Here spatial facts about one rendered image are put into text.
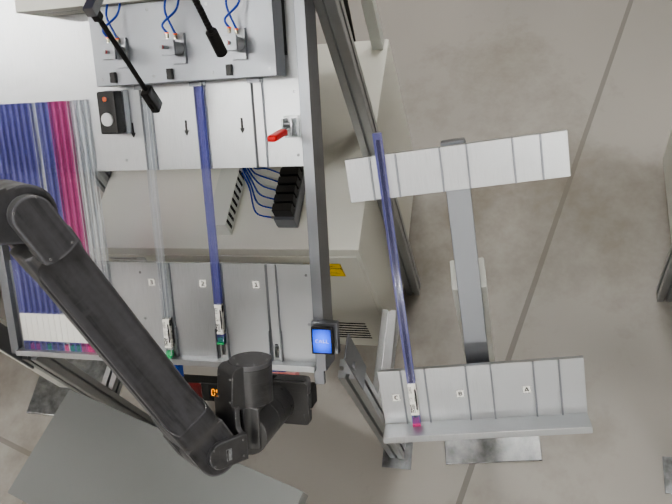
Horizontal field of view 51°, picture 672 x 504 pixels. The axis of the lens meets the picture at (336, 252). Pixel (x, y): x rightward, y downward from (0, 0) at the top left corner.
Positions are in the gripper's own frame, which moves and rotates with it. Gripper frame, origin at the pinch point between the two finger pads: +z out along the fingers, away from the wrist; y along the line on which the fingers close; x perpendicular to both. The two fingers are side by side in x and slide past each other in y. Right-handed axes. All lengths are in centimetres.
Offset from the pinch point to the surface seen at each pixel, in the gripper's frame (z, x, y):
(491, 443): 78, 49, -25
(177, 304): 20.0, -5.2, 31.2
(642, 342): 100, 26, -64
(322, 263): 20.6, -13.8, 1.2
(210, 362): 18.0, 5.7, 24.2
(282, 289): 20.2, -8.8, 9.2
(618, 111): 155, -35, -61
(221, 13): 13, -58, 14
